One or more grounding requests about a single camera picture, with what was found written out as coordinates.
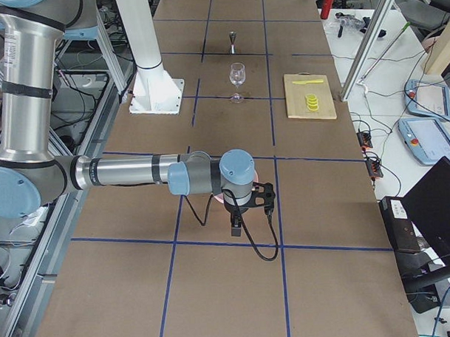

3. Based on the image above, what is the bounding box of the wooden block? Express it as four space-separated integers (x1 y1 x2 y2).
423 20 450 75

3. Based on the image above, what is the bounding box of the steel double jigger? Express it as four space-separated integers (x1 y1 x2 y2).
228 31 236 55

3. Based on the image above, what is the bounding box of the pink bowl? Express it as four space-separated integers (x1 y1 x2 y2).
214 172 259 204

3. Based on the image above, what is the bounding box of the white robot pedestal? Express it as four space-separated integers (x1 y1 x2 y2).
115 0 185 115

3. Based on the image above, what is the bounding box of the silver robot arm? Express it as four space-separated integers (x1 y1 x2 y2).
0 0 258 236

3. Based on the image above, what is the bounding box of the black camera cable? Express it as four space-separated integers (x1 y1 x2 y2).
184 188 281 266

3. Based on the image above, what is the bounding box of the near blue teach pendant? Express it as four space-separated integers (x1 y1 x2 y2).
398 117 450 166

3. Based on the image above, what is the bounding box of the aluminium frame post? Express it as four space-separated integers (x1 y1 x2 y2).
340 0 395 101

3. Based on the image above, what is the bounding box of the orange black connector far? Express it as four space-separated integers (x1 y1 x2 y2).
356 131 373 151

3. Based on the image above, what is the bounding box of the yellow plastic knife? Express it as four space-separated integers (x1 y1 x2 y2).
291 78 324 85

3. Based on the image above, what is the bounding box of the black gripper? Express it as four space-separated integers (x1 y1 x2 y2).
225 204 245 237

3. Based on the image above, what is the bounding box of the black box with label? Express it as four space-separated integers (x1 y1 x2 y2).
378 196 421 253

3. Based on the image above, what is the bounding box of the orange black connector near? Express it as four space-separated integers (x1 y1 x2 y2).
364 152 383 180

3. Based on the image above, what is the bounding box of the red fire extinguisher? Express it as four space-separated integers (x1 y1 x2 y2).
320 0 334 19

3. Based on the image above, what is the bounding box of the orange black connector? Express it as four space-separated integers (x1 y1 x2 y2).
356 131 373 151
364 152 383 180

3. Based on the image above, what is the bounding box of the black monitor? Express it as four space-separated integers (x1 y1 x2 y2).
401 157 450 292

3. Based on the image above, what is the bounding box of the blue teach pendant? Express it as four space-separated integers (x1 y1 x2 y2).
398 117 450 166
405 80 450 121

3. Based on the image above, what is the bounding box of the far blue teach pendant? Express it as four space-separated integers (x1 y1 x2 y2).
405 80 450 121

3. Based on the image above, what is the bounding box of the clear wine glass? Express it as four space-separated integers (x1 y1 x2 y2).
229 62 245 103

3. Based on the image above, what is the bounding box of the metal grabber stick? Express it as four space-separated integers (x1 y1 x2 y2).
357 21 411 86

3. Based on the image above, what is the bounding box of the bamboo cutting board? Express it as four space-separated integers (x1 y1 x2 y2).
283 74 337 120

